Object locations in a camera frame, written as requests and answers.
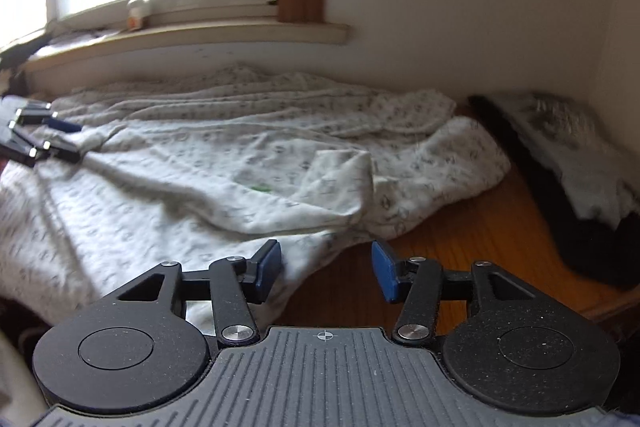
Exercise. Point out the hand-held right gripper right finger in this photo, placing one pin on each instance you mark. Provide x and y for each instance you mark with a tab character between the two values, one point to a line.
385	272

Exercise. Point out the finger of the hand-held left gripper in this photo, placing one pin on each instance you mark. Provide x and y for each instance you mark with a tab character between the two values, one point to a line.
62	153
65	125

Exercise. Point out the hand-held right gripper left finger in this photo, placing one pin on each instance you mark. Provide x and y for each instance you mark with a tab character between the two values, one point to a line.
267	269

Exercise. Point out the white patterned garment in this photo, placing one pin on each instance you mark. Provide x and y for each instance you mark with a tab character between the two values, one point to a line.
200	167

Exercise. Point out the clear plastic bag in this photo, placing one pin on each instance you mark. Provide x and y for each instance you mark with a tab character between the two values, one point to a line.
85	36

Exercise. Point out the glass jar with orange label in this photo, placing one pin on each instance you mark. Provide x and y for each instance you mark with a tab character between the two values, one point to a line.
137	14

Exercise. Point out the cream window sill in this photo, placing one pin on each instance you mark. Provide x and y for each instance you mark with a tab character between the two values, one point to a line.
225	34

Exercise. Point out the black folded cloth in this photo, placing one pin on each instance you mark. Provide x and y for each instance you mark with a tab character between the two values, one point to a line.
575	247

